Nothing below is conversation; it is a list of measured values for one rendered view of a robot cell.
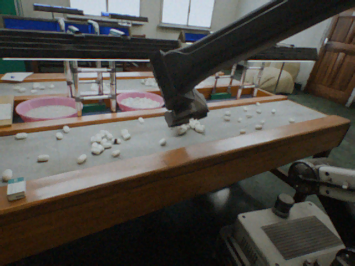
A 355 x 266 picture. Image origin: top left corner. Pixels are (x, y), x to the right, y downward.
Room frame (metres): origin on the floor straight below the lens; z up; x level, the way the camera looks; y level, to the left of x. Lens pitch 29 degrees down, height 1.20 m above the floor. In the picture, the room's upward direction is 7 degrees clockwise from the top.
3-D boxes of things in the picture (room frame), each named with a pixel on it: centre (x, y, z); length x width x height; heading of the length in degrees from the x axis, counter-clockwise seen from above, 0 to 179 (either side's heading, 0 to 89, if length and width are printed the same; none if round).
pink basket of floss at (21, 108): (0.93, 0.58, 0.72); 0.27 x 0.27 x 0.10
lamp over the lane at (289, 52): (1.33, -0.52, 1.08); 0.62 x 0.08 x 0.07; 124
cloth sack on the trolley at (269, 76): (3.83, -1.45, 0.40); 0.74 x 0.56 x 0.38; 122
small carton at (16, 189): (0.41, 0.38, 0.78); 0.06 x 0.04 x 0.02; 34
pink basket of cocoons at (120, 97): (1.18, 0.21, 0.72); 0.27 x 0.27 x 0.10
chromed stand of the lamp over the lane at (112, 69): (0.86, 0.32, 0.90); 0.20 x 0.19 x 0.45; 124
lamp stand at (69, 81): (1.20, 0.55, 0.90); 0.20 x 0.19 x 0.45; 124
